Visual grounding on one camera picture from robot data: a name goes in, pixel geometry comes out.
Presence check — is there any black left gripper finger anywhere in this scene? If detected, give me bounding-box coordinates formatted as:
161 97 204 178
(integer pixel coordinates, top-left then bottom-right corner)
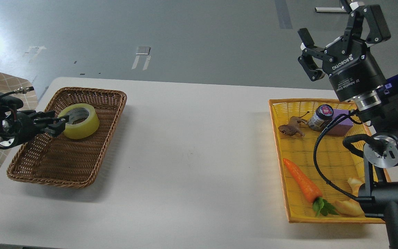
30 110 56 120
40 119 68 137

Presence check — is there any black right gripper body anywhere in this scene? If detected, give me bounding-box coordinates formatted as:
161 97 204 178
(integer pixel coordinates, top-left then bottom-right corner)
322 37 386 101

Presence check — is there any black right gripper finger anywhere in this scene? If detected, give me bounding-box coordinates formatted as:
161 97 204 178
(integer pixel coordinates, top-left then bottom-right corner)
325 0 391 55
297 28 333 81

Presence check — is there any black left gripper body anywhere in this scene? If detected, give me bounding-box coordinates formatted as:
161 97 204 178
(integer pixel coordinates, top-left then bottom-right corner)
0 111 42 149

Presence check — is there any yellow tape roll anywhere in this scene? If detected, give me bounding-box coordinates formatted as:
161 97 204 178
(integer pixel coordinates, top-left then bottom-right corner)
58 103 101 140

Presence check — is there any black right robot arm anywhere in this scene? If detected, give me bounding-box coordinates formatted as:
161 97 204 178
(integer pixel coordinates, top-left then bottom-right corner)
298 0 398 249

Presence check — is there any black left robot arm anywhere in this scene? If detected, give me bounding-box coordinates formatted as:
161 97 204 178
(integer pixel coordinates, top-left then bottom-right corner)
0 110 69 150

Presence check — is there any white stand base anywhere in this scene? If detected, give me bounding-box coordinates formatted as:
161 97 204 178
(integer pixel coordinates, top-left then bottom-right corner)
314 7 345 13

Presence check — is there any brown wicker basket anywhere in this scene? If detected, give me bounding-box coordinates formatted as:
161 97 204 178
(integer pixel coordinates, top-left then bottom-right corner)
7 87 127 188

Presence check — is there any small dark jar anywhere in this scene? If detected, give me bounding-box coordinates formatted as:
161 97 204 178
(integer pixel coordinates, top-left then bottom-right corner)
308 104 334 132

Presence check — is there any purple foam block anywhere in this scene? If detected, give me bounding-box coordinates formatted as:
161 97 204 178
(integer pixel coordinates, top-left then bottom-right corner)
326 109 354 137

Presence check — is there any brown toy snail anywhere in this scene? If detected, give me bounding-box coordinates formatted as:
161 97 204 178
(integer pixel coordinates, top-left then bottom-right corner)
278 111 310 137

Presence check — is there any yellow plastic basket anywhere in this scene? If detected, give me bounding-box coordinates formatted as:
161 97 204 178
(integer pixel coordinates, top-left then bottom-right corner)
269 98 384 224

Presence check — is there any orange toy carrot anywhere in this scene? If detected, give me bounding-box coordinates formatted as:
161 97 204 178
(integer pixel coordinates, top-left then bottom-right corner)
283 158 339 216

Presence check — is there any toy croissant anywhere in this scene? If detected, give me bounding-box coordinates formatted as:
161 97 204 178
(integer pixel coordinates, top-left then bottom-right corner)
334 177 364 216

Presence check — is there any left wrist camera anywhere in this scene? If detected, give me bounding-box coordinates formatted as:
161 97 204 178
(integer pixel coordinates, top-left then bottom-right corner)
0 86 34 109

